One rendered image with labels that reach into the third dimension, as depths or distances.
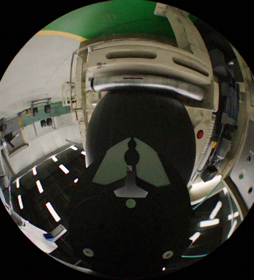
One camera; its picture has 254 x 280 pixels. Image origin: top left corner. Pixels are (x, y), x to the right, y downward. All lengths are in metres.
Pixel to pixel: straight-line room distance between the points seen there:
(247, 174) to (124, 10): 1.37
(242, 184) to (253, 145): 0.20
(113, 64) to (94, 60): 0.05
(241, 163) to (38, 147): 12.17
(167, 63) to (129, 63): 0.09
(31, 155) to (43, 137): 2.77
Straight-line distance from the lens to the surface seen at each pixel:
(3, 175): 1.02
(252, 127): 0.58
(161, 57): 0.24
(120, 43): 0.25
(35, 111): 5.51
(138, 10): 1.07
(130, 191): 0.18
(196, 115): 0.40
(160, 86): 0.23
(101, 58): 0.24
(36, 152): 11.85
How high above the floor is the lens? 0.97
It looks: 24 degrees up
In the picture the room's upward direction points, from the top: 180 degrees counter-clockwise
